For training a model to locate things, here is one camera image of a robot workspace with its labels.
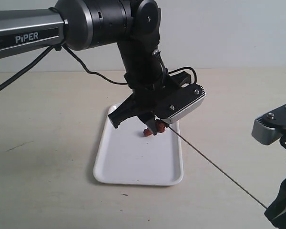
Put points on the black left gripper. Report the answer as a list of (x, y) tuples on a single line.
[(146, 96)]

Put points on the dark red round fruit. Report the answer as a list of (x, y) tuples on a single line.
[(147, 132), (160, 125)]

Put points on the thin metal skewer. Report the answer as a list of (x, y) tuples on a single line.
[(218, 168)]

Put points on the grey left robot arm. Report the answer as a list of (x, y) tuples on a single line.
[(76, 25)]

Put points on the white rectangular plastic tray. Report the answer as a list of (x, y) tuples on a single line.
[(126, 157)]

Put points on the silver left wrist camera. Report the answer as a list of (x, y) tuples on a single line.
[(180, 103)]

